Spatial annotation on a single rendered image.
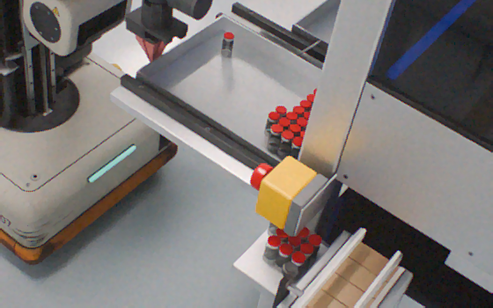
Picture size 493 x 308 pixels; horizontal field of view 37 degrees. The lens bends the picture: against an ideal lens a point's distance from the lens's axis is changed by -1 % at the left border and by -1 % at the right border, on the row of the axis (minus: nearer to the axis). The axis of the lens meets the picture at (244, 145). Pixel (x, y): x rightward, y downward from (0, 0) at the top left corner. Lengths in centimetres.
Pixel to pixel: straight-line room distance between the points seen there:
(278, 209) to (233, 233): 124
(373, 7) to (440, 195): 27
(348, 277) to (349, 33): 36
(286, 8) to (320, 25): 9
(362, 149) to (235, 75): 47
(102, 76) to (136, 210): 43
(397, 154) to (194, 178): 148
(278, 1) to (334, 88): 69
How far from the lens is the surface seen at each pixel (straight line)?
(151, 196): 238
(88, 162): 209
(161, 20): 135
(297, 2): 169
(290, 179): 107
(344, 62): 99
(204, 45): 152
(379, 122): 101
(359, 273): 112
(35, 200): 201
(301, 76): 148
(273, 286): 114
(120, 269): 220
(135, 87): 138
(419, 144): 100
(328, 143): 108
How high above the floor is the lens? 180
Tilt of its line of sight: 45 degrees down
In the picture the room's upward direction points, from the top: 11 degrees clockwise
